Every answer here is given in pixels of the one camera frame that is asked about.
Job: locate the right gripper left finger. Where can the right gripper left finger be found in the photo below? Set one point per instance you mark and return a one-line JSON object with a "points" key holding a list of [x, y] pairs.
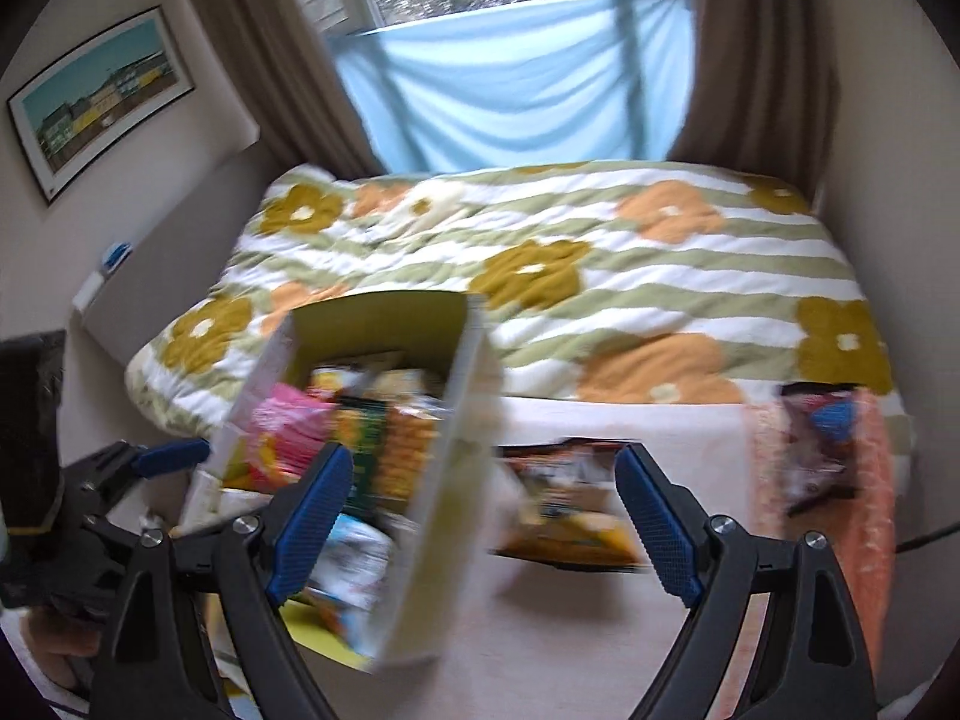
{"points": [[156, 660]]}

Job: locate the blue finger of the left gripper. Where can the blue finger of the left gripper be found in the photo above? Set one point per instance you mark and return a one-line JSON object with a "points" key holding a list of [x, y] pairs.
{"points": [[172, 457]]}

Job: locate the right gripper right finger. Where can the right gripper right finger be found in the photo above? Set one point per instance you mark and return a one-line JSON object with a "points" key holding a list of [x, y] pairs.
{"points": [[811, 659]]}

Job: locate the dark blue chip bag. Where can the dark blue chip bag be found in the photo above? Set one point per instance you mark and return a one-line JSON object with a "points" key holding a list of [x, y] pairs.
{"points": [[821, 459]]}

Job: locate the green cracker snack packet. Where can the green cracker snack packet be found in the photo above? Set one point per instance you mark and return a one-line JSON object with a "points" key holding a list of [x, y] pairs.
{"points": [[360, 427]]}

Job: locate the green yellow cardboard box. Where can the green yellow cardboard box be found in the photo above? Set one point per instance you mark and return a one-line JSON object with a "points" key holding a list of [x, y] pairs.
{"points": [[408, 382]]}

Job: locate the brown orange snack bag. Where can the brown orange snack bag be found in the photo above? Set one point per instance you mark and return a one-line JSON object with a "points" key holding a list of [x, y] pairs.
{"points": [[562, 510]]}

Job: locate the person's left hand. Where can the person's left hand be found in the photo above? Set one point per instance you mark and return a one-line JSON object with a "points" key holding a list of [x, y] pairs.
{"points": [[53, 639]]}

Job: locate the pink snack packet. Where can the pink snack packet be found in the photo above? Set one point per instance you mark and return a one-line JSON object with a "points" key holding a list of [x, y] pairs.
{"points": [[284, 434]]}

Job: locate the white blue item on headboard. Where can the white blue item on headboard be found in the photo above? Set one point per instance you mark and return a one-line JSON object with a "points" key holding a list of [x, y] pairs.
{"points": [[112, 258]]}

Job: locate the grey headboard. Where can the grey headboard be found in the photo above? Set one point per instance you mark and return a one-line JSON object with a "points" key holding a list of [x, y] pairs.
{"points": [[174, 262]]}

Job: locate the white blue snack bag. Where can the white blue snack bag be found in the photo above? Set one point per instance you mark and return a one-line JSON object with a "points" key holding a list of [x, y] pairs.
{"points": [[346, 582]]}

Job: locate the pink floral table cloth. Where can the pink floral table cloth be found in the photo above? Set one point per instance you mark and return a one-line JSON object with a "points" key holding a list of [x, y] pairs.
{"points": [[531, 641]]}

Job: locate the waffle snack packet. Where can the waffle snack packet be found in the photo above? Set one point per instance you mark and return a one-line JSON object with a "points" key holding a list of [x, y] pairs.
{"points": [[410, 433]]}

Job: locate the framed houses picture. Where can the framed houses picture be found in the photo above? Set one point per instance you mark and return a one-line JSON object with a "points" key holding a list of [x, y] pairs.
{"points": [[80, 106]]}

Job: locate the left brown curtain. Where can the left brown curtain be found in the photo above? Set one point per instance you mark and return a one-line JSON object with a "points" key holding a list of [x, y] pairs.
{"points": [[288, 82]]}

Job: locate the brown curtain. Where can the brown curtain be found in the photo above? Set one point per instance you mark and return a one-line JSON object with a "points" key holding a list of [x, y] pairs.
{"points": [[288, 82], [764, 91]]}

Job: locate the floral striped quilt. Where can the floral striped quilt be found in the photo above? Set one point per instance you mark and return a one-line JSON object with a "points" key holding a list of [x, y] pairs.
{"points": [[617, 281]]}

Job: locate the right brown curtain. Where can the right brown curtain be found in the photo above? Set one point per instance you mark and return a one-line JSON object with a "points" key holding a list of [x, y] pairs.
{"points": [[764, 91]]}

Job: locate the light blue window cloth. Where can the light blue window cloth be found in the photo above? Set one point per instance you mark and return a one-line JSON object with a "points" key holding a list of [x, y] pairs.
{"points": [[545, 82]]}

